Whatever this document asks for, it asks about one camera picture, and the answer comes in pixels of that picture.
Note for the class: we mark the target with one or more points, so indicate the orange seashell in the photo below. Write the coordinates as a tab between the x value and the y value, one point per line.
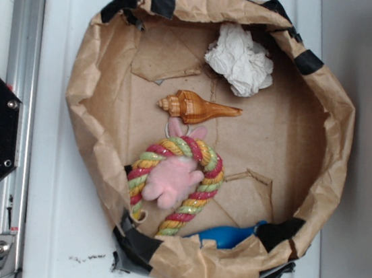
192	109

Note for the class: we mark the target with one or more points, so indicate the aluminium rail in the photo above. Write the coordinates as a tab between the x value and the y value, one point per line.
22	76

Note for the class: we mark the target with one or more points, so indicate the multicolour rope toy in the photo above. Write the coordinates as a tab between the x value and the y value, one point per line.
211	165

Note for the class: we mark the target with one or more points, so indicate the blue plastic bottle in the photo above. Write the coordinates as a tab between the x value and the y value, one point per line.
227	237

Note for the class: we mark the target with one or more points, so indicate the pink plush bunny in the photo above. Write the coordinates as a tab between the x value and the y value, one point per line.
171	180

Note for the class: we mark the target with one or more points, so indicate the brown paper bag bin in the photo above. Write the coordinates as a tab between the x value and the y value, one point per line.
284	158

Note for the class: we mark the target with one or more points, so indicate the white paper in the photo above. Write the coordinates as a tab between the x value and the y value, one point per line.
244	63

